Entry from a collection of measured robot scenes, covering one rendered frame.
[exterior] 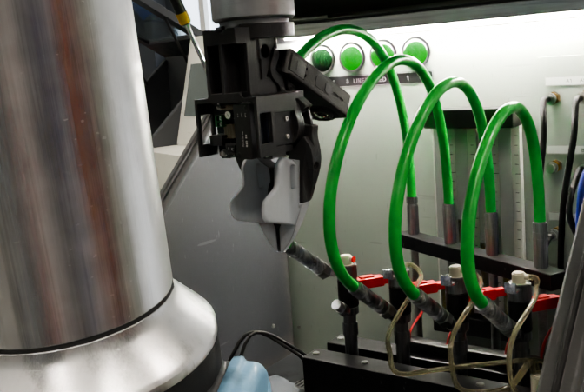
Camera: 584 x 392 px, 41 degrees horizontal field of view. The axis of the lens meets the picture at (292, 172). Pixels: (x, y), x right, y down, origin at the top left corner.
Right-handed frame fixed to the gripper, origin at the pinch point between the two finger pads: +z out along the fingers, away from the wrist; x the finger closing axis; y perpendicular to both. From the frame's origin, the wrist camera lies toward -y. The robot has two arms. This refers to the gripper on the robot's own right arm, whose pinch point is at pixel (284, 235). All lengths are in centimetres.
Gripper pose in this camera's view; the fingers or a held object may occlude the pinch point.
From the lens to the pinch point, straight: 75.9
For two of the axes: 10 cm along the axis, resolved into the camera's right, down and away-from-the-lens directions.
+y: -5.8, 1.5, -8.0
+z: 0.7, 9.9, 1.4
